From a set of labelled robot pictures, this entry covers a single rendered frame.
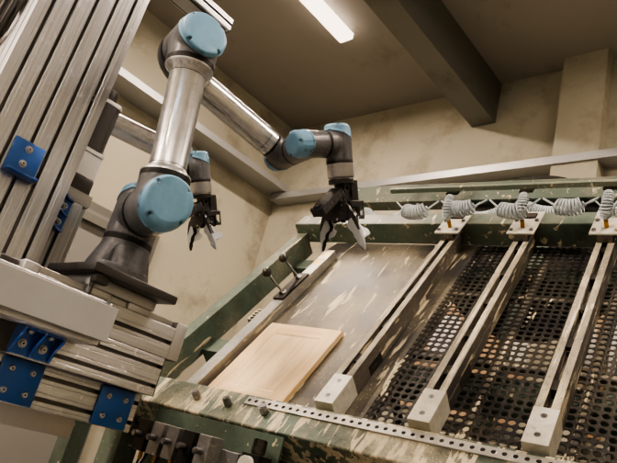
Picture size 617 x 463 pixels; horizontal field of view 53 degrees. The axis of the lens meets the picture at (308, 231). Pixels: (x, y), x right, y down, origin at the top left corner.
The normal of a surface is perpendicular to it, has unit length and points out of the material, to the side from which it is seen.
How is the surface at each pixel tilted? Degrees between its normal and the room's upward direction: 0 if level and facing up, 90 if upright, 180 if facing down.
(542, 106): 90
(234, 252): 90
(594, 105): 90
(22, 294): 90
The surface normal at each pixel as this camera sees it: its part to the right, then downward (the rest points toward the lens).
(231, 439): -0.52, -0.42
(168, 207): 0.55, -0.02
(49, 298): 0.74, -0.05
